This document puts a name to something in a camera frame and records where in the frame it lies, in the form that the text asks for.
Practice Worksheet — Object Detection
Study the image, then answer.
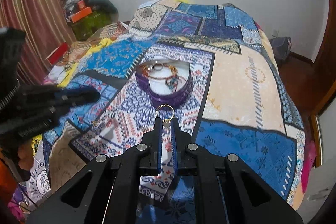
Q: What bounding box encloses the gold ring with charm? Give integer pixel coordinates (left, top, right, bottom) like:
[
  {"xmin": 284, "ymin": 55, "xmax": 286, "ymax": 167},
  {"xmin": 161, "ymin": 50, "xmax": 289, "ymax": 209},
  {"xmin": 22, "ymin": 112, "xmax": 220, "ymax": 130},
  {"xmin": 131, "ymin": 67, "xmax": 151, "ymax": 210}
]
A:
[{"xmin": 155, "ymin": 103, "xmax": 176, "ymax": 128}]

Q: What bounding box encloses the red blue beaded bracelet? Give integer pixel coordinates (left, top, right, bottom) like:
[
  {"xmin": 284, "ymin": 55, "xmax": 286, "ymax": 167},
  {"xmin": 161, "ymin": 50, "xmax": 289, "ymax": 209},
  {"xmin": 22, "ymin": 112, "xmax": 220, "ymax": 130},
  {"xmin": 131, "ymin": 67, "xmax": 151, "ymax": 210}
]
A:
[{"xmin": 164, "ymin": 75, "xmax": 188, "ymax": 91}]

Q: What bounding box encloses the red box on bed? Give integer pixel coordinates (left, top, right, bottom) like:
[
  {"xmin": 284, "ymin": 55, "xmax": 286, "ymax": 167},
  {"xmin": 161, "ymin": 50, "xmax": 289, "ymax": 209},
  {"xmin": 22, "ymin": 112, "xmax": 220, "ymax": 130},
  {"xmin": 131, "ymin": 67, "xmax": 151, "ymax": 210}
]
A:
[{"xmin": 45, "ymin": 43, "xmax": 69, "ymax": 65}]

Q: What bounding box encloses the purple heart-shaped tin box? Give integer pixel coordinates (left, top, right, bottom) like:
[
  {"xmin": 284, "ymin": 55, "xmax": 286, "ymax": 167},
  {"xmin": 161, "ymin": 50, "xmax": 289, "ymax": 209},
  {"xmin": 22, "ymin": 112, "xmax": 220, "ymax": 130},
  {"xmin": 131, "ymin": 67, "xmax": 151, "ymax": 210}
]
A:
[{"xmin": 135, "ymin": 59, "xmax": 193, "ymax": 108}]

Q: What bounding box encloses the yellow cloth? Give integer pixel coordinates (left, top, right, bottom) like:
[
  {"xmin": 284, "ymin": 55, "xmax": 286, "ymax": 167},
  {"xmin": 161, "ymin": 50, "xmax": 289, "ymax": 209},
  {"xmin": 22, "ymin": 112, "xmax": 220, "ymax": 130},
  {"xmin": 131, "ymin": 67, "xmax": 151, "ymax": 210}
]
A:
[{"xmin": 58, "ymin": 38, "xmax": 116, "ymax": 88}]

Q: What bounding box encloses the green plush pile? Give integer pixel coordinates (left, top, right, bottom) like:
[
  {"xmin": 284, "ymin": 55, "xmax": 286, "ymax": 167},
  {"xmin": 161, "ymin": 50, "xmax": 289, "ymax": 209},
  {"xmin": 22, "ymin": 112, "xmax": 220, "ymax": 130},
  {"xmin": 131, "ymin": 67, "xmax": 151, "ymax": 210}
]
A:
[{"xmin": 71, "ymin": 11, "xmax": 112, "ymax": 41}]

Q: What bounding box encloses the patchwork patterned bedspread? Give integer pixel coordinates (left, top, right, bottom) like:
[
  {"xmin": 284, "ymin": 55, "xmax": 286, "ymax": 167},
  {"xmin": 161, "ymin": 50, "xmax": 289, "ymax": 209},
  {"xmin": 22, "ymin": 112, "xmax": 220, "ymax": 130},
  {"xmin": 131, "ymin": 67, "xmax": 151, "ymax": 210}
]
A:
[{"xmin": 29, "ymin": 0, "xmax": 305, "ymax": 209}]

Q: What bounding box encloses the orange box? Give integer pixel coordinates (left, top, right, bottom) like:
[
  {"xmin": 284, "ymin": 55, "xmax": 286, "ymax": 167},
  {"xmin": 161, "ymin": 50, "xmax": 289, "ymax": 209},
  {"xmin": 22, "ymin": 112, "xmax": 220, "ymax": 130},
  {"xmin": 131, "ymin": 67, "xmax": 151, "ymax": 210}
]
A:
[{"xmin": 70, "ymin": 7, "xmax": 92, "ymax": 23}]

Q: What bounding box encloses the striped red curtain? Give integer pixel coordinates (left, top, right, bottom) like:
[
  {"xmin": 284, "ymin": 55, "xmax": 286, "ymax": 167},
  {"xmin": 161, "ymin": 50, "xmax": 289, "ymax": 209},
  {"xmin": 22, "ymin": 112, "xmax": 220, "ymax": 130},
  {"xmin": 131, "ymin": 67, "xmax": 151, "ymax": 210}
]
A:
[{"xmin": 1, "ymin": 0, "xmax": 76, "ymax": 85}]

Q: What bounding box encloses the pink croc shoe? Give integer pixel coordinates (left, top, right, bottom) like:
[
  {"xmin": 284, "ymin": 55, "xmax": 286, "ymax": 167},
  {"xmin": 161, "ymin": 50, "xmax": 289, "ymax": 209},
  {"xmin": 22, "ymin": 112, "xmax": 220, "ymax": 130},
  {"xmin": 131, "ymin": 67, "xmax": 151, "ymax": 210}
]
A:
[{"xmin": 301, "ymin": 140, "xmax": 317, "ymax": 193}]

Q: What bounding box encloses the dark bag on floor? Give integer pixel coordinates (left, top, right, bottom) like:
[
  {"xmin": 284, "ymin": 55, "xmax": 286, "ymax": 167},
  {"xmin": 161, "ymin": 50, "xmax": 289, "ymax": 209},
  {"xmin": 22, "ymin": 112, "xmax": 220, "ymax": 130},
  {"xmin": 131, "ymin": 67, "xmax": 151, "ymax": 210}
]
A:
[{"xmin": 270, "ymin": 36, "xmax": 291, "ymax": 62}]

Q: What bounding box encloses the brown wooden door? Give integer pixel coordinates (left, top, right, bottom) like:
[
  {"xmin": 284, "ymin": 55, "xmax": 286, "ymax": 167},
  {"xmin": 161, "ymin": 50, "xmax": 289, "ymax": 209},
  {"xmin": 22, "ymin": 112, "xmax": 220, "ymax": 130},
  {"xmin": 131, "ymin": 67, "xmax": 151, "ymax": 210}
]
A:
[{"xmin": 310, "ymin": 0, "xmax": 335, "ymax": 116}]

